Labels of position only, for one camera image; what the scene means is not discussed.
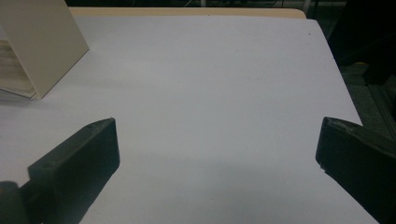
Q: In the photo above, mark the cream open-front box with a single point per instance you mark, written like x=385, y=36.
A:
x=43, y=46

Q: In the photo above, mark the white table cover sheet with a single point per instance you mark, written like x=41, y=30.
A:
x=202, y=93

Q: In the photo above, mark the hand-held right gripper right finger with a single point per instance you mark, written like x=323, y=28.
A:
x=358, y=161

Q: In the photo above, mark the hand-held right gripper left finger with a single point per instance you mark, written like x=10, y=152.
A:
x=74, y=165

